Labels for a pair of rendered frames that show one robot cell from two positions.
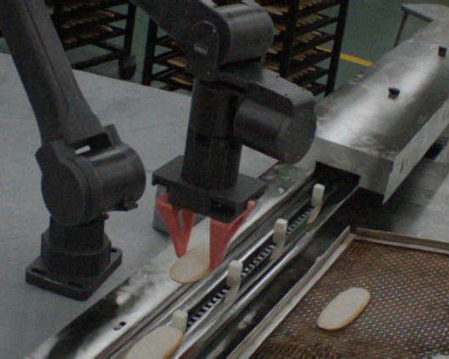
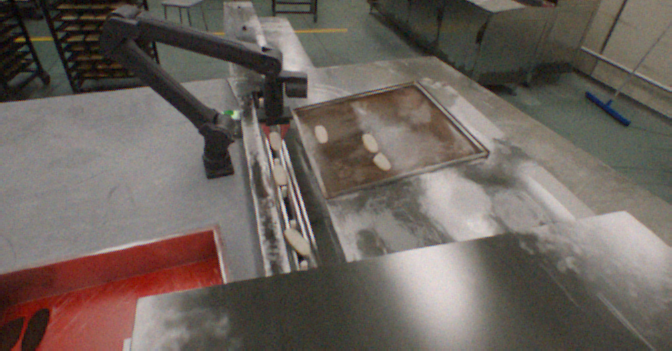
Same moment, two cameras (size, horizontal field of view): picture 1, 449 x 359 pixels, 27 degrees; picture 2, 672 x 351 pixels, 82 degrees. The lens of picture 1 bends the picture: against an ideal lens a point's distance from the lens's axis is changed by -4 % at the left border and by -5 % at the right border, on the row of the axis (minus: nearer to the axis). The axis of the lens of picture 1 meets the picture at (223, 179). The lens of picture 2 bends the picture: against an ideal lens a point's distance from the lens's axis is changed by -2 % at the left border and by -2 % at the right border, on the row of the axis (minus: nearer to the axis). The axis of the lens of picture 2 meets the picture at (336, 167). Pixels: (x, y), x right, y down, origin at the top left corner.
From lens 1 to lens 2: 0.55 m
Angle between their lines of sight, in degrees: 37
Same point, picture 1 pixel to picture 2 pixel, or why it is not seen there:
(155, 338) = (278, 171)
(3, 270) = (196, 180)
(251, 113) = (292, 86)
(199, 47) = (269, 71)
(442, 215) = not seen: hidden behind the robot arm
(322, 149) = (253, 86)
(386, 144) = not seen: hidden behind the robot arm
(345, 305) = (321, 133)
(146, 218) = not seen: hidden behind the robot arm
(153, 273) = (251, 152)
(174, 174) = (264, 116)
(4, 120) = (111, 126)
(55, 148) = (208, 126)
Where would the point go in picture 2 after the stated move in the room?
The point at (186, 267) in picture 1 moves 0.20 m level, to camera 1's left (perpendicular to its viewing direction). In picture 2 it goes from (276, 144) to (214, 165)
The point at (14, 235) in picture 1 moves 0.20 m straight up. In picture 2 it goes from (182, 166) to (170, 111)
